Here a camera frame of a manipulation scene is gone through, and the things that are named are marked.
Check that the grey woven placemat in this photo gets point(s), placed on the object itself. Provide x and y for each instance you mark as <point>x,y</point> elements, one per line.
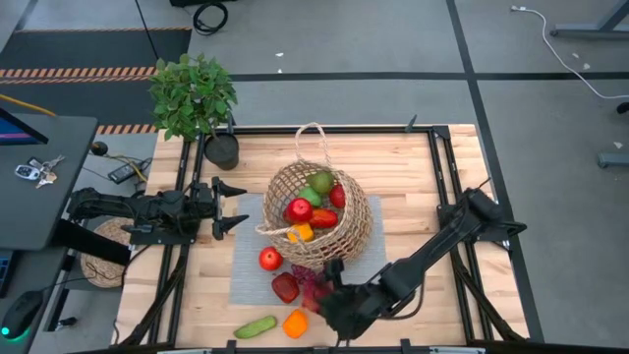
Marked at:
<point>250,290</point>

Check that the grey-legged workbench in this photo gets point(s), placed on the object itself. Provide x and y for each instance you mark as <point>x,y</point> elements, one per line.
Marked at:
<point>589,33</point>

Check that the black aluminium frame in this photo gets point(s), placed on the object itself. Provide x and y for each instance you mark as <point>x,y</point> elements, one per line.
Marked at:
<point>373,130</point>

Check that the green pear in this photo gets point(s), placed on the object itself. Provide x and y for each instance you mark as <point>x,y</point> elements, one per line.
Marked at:
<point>322,182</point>

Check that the black desk support beam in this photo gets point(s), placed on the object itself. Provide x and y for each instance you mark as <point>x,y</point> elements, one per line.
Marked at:
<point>93,243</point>

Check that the black caster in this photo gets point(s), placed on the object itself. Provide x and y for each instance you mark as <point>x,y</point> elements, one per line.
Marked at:
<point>624,108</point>

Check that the grey desk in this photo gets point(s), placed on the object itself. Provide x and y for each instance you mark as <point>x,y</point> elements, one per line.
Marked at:
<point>29,270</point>

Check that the grey table foot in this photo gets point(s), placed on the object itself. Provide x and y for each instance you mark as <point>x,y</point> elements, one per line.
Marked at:
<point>614,160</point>

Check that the charcoal desk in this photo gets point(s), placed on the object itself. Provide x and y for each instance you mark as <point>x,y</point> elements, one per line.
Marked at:
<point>29,211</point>

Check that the black car key fob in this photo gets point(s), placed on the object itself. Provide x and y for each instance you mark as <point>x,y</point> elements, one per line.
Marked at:
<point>25,172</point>

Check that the silver key bunch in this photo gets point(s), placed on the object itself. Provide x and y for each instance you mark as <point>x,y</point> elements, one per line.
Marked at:
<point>49,176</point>

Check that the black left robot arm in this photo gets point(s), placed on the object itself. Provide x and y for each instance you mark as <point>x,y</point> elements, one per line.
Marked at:
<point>147,211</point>

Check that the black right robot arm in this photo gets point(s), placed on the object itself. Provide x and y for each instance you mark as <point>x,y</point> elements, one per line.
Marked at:
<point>432,251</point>

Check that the black computer mouse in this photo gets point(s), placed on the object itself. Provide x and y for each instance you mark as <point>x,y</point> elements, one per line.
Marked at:
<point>22,314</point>

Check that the green potted plant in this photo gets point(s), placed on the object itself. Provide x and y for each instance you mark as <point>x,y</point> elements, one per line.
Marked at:
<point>191,96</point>

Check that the round woven mat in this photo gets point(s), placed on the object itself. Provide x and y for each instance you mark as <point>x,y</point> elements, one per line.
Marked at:
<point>100,273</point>

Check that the computer monitor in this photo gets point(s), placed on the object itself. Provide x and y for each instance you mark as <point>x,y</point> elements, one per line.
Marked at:
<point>15,133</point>

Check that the orange fruit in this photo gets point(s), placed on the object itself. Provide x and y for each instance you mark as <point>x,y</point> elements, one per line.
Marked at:
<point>296,324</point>

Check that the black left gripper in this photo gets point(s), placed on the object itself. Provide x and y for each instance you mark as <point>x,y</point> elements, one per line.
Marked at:
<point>204,204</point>

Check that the yellow bell pepper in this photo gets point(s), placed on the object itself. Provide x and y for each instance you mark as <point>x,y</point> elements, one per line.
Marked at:
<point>302,233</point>

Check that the purple grape bunch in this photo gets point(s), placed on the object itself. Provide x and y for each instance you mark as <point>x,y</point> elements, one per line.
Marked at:
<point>302,274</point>

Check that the black hazard-striped floor mat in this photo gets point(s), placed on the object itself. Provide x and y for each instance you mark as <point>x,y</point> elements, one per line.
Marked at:
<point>98,49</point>

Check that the dark keyboard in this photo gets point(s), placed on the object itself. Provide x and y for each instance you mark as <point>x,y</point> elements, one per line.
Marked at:
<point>4,273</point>

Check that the green apple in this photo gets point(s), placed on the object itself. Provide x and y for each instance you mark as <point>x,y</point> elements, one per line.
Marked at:
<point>311,196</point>

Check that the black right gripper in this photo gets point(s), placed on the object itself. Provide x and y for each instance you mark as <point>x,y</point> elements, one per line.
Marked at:
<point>354,307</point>

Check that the green cucumber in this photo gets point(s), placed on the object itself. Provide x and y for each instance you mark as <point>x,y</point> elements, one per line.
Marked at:
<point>255,327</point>

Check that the black power adapter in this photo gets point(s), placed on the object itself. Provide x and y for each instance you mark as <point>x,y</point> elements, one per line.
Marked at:
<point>125,172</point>

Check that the red orange mango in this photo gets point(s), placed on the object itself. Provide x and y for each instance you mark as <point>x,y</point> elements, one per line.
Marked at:
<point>324,218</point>

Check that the red apple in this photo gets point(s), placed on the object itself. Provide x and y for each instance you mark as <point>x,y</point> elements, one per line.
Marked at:
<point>270,259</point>
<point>299,210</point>
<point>337,195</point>

